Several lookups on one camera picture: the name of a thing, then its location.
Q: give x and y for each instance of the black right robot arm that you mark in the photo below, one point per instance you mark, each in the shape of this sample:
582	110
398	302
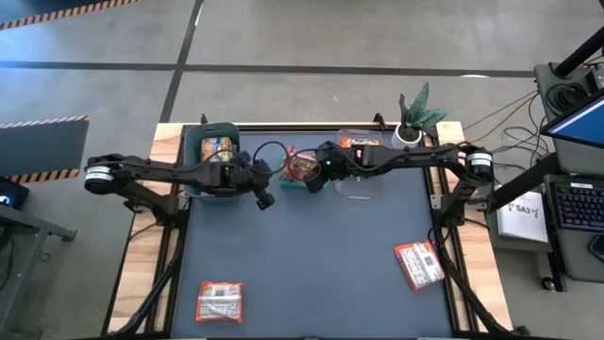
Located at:
415	156

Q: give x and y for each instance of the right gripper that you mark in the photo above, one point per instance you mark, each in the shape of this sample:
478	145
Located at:
337	160

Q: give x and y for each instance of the black pole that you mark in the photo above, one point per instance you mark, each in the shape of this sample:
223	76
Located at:
578	52

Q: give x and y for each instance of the potted snake plant white pot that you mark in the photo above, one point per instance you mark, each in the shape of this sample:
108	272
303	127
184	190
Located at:
415	118

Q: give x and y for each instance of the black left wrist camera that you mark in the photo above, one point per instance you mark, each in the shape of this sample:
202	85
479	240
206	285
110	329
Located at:
265	199

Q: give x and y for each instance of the dark grey floor mat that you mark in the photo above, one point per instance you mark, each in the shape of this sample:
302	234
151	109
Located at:
42	146

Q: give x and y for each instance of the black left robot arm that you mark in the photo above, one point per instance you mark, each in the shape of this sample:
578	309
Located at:
156	167

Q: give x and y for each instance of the black caster wheel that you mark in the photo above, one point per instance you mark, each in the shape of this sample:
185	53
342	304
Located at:
548	283

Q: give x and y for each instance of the light wooden table board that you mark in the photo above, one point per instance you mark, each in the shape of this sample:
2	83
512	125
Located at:
450	137
160	141

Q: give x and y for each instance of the black keyboard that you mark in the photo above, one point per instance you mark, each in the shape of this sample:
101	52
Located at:
578	205

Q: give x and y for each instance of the small teal plastic bin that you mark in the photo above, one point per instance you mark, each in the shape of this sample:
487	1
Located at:
292	187

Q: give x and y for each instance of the grey equipment cart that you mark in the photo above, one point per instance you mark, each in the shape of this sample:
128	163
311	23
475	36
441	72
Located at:
580	160

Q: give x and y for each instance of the grey metal desk frame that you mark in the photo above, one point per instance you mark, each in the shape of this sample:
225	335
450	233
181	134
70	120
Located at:
28	226

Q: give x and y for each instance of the black corner bracket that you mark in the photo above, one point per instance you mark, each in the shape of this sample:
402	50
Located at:
204	118
379	118

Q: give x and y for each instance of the blue ramen noodle packet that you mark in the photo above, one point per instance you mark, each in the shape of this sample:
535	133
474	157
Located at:
217	148

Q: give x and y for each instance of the black table frame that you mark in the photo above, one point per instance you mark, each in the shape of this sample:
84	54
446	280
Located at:
177	283

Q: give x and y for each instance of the orange ramen noodle packet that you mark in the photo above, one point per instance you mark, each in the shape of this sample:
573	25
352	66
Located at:
358	141
219	301

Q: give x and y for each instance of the clear plastic bin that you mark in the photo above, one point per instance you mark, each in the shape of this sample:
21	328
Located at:
358	189

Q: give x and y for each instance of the white metal bracket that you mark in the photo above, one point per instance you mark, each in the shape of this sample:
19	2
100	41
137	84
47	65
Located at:
436	200

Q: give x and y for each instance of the black device blue light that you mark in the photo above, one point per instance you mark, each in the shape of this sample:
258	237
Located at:
9	193

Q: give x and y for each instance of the monitor with blue screen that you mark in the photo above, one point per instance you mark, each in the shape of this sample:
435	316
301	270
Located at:
580	125

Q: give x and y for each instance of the white paper sign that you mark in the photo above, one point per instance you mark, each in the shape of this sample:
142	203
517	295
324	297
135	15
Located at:
524	219

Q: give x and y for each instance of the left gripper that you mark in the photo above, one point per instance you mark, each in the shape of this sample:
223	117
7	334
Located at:
243	177

